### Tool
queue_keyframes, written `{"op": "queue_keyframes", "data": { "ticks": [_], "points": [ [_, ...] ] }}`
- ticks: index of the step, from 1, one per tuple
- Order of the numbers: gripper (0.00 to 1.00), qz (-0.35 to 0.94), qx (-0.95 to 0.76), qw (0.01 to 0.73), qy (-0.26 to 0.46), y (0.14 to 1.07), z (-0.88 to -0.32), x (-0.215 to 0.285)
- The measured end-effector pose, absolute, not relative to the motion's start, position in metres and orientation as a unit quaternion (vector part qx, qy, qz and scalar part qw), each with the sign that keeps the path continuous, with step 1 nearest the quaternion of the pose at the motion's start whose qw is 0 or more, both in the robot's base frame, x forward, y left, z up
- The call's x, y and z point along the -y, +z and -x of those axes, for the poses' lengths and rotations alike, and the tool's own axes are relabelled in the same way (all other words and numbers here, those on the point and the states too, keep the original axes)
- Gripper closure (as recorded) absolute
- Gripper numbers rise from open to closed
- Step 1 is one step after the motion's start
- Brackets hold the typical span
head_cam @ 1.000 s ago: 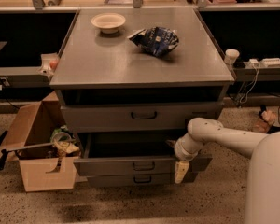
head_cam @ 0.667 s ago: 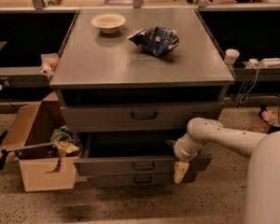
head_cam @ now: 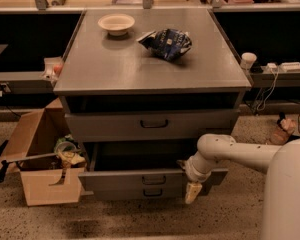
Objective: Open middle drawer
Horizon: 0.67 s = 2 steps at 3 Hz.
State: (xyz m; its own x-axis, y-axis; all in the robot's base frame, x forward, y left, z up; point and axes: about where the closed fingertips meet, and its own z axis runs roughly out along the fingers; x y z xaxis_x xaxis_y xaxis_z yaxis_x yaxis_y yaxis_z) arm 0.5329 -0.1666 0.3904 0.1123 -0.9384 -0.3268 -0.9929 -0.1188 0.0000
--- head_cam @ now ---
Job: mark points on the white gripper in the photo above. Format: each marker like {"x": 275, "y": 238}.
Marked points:
{"x": 194, "y": 173}

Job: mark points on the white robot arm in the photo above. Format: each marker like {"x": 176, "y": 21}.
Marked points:
{"x": 280, "y": 164}

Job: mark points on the grey top drawer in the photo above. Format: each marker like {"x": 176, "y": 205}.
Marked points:
{"x": 154, "y": 125}

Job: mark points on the grey drawer cabinet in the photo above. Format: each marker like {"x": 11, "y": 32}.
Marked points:
{"x": 103, "y": 74}

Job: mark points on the tan bag on floor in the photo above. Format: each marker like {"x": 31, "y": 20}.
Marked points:
{"x": 284, "y": 129}

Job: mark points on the white cup on shelf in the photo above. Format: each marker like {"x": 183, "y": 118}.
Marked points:
{"x": 247, "y": 60}

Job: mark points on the cardboard box with trash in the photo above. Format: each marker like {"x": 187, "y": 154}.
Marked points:
{"x": 30, "y": 152}

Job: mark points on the blue crumpled chip bag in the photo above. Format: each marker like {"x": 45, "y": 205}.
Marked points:
{"x": 167, "y": 44}

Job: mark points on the white power strip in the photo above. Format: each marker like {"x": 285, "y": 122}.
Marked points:
{"x": 290, "y": 66}

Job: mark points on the white paper bowl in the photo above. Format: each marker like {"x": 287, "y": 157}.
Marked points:
{"x": 116, "y": 24}

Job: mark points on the plastic bag with red item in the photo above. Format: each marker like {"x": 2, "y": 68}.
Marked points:
{"x": 52, "y": 69}

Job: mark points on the grey grabber stick tool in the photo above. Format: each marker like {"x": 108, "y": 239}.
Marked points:
{"x": 69, "y": 157}

